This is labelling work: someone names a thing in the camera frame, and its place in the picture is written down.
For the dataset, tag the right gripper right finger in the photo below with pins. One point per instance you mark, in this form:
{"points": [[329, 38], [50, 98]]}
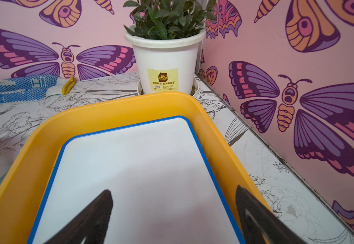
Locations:
{"points": [[258, 224]]}

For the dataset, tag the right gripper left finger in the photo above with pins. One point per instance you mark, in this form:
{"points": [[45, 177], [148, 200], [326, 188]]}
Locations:
{"points": [[90, 225]]}

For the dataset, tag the blue-framed whiteboard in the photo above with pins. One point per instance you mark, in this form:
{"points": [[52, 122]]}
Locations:
{"points": [[163, 187]]}

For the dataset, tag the yellow plastic storage box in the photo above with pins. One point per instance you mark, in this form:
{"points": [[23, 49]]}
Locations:
{"points": [[23, 187]]}

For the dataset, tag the potted green plant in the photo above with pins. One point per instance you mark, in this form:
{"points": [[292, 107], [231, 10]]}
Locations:
{"points": [[165, 38]]}

